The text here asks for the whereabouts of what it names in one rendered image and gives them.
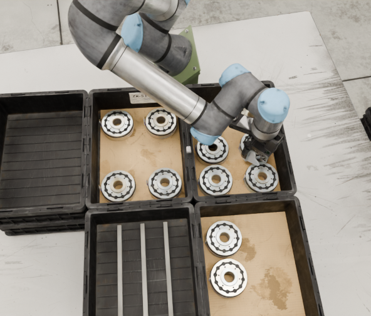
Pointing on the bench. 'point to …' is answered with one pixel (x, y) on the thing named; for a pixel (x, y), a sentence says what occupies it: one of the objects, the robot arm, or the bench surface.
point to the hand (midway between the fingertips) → (249, 152)
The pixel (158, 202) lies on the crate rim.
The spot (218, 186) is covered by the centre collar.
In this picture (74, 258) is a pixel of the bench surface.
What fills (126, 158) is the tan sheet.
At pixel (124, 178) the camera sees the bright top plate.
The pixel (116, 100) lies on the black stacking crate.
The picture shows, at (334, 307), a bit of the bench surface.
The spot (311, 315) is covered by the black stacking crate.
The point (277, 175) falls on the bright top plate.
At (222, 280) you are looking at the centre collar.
